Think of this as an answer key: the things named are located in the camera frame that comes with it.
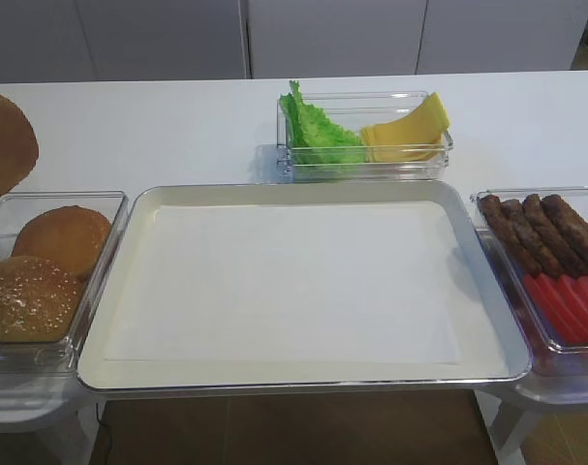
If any plain bottom bun half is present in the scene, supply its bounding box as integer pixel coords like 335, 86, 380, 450
0, 95, 39, 196

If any green lettuce leaf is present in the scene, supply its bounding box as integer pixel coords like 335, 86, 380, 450
279, 80, 365, 165

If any clear lettuce cheese container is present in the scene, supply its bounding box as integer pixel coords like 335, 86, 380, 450
277, 90, 453, 182

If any yellow cheese slices stack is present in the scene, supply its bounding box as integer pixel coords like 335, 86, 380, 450
361, 92, 450, 163

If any silver metal baking tray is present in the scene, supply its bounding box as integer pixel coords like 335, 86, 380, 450
77, 181, 532, 395

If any white parchment paper sheet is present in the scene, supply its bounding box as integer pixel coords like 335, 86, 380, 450
107, 201, 460, 363

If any brown plain bun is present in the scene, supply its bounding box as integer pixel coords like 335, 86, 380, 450
12, 205, 111, 281

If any brown meat patty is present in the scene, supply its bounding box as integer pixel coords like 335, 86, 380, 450
522, 194, 588, 279
501, 200, 564, 278
542, 194, 588, 266
478, 195, 542, 277

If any clear bun container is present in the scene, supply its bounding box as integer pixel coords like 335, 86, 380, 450
0, 191, 128, 375

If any clear patty tomato container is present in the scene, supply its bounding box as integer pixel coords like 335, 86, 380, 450
472, 188, 588, 376

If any sesame seed top bun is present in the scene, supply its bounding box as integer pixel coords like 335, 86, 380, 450
0, 256, 84, 343

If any red tomato slices row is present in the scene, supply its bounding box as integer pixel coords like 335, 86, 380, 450
522, 273, 588, 347

